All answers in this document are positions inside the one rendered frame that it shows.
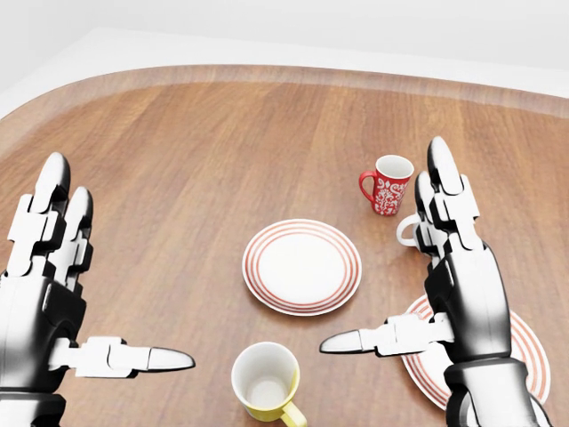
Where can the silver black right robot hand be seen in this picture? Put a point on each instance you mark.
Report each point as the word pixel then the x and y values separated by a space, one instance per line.
pixel 475 293

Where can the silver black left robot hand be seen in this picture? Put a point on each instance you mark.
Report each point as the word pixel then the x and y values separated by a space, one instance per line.
pixel 31 307

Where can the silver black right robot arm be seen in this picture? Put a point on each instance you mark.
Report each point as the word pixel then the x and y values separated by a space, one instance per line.
pixel 489 396

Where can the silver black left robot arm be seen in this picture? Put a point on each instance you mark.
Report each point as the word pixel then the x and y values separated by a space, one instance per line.
pixel 26 409

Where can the white plate with red rings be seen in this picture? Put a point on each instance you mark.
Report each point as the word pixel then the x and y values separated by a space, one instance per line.
pixel 302 267
pixel 529 356

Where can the red patterned mug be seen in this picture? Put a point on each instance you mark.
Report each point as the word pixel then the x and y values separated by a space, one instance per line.
pixel 387 186

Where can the yellow and white mug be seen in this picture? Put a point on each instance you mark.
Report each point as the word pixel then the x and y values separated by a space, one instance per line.
pixel 265 381

